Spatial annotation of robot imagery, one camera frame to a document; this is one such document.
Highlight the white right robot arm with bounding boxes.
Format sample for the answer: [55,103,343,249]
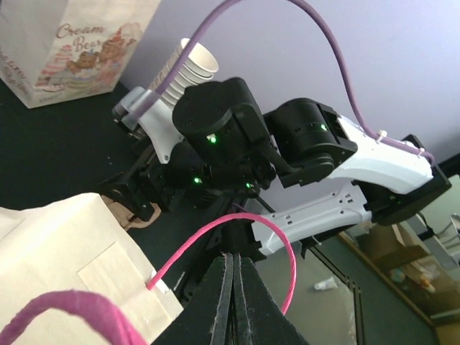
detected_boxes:
[100,78,451,242]

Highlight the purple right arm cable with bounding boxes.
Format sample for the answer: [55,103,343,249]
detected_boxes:
[134,0,436,166]

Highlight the tall stack paper cups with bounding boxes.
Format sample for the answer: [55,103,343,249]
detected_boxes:
[149,38,219,109]

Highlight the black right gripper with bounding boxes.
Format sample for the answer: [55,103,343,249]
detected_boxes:
[99,143,216,221]

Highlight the Cream Bear printed paper bag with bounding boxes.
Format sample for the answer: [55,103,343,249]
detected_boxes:
[1,0,160,109]

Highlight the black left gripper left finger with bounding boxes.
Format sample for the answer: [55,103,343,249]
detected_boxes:
[154,254,234,344]

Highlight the cream paper bag pink sides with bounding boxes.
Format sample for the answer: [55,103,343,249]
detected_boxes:
[0,193,298,345]

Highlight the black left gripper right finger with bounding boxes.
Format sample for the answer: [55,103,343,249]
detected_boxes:
[233,254,307,345]

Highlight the brown pulp cup carrier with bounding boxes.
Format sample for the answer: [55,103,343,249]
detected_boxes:
[101,195,161,231]

